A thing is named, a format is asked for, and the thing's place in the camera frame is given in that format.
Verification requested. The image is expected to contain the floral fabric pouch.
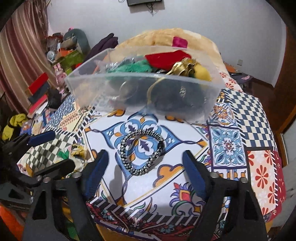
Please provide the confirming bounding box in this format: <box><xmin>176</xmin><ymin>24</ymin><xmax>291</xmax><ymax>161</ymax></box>
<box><xmin>69</xmin><ymin>144</ymin><xmax>90</xmax><ymax>160</ymax></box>

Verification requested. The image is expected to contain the black white braided bracelet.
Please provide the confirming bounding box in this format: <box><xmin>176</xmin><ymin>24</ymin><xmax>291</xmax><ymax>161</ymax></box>
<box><xmin>119</xmin><ymin>128</ymin><xmax>166</xmax><ymax>176</ymax></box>

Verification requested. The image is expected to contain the green knitted cloth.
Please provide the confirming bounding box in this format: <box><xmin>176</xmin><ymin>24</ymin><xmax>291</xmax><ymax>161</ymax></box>
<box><xmin>106</xmin><ymin>59</ymin><xmax>153</xmax><ymax>73</ymax></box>

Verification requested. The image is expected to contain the clear plastic storage box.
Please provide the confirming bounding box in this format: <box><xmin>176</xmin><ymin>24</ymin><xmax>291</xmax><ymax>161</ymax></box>
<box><xmin>65</xmin><ymin>46</ymin><xmax>225</xmax><ymax>123</ymax></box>

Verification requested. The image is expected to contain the yellow felt pouch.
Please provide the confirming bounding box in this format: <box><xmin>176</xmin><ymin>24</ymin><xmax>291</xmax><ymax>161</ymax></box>
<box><xmin>194</xmin><ymin>63</ymin><xmax>211</xmax><ymax>81</ymax></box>

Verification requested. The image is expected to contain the red velvet pouch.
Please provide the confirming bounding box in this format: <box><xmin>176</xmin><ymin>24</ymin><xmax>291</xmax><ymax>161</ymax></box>
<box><xmin>145</xmin><ymin>50</ymin><xmax>191</xmax><ymax>71</ymax></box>

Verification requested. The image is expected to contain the gold ribbon pouch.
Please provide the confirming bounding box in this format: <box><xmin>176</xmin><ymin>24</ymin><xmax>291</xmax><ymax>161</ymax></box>
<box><xmin>147</xmin><ymin>57</ymin><xmax>198</xmax><ymax>105</ymax></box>

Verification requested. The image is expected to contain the black gold-trimmed pouch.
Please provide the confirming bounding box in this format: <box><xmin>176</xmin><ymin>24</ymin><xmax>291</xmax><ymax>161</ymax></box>
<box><xmin>107</xmin><ymin>72</ymin><xmax>208</xmax><ymax>111</ymax></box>

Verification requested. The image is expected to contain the red gift box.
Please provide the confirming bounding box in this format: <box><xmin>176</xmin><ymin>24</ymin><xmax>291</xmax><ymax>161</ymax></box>
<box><xmin>26</xmin><ymin>72</ymin><xmax>49</xmax><ymax>96</ymax></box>

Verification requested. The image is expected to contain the pink rabbit toy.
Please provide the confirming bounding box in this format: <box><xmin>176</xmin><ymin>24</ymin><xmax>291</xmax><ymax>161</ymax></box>
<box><xmin>54</xmin><ymin>63</ymin><xmax>67</xmax><ymax>88</ymax></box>

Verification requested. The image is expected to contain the patchwork patterned bed sheet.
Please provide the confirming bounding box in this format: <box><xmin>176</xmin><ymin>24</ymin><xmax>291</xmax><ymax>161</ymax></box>
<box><xmin>18</xmin><ymin>73</ymin><xmax>286</xmax><ymax>240</ymax></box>

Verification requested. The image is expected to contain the striped red gold curtain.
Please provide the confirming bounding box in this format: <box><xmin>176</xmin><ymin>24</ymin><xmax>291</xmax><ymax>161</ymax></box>
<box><xmin>1</xmin><ymin>1</ymin><xmax>57</xmax><ymax>113</ymax></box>

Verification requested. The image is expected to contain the green storage box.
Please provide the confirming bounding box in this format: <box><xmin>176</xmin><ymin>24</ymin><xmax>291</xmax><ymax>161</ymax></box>
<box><xmin>57</xmin><ymin>50</ymin><xmax>85</xmax><ymax>70</ymax></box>

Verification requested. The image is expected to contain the grey plush toy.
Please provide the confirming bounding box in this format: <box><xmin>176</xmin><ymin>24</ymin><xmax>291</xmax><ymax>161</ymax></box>
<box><xmin>63</xmin><ymin>29</ymin><xmax>91</xmax><ymax>55</ymax></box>

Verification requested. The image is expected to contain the wooden door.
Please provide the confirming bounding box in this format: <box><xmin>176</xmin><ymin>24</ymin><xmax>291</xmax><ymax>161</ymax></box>
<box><xmin>272</xmin><ymin>28</ymin><xmax>295</xmax><ymax>131</ymax></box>

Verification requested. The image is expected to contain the dark purple garment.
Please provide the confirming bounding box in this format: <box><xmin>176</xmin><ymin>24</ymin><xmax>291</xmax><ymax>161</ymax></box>
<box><xmin>84</xmin><ymin>33</ymin><xmax>118</xmax><ymax>62</ymax></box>

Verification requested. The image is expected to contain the grey purple backpack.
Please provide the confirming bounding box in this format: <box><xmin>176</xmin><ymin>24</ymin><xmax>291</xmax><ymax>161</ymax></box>
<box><xmin>230</xmin><ymin>72</ymin><xmax>253</xmax><ymax>88</ymax></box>

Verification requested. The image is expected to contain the orange notebook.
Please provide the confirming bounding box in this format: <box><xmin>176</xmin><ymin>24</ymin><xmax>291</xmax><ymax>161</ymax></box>
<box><xmin>224</xmin><ymin>63</ymin><xmax>242</xmax><ymax>75</ymax></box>

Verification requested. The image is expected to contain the beige plush blanket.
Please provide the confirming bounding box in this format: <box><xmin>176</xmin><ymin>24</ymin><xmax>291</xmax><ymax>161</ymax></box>
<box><xmin>118</xmin><ymin>28</ymin><xmax>225</xmax><ymax>69</ymax></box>

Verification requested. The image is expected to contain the wall power outlet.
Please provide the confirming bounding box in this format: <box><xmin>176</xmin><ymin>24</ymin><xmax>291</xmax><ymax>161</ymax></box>
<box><xmin>237</xmin><ymin>59</ymin><xmax>243</xmax><ymax>66</ymax></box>

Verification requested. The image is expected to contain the small wall monitor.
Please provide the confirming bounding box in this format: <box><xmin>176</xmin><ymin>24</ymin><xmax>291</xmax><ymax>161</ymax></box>
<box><xmin>126</xmin><ymin>0</ymin><xmax>162</xmax><ymax>7</ymax></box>

